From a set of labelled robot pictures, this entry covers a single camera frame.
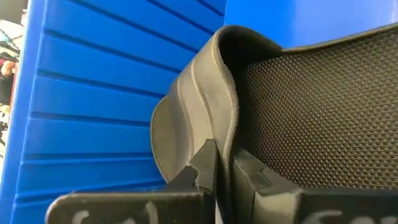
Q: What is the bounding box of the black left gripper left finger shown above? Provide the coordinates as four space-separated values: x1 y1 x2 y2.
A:
164 139 218 195

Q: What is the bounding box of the blue plastic bin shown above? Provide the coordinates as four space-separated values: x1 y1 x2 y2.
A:
0 0 398 224

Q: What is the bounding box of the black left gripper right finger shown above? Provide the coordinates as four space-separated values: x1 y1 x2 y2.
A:
233 148 301 224

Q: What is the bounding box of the black mesh sneaker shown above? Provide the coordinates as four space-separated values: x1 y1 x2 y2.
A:
150 22 398 224

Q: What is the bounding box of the person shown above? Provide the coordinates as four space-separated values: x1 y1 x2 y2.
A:
0 51 20 106

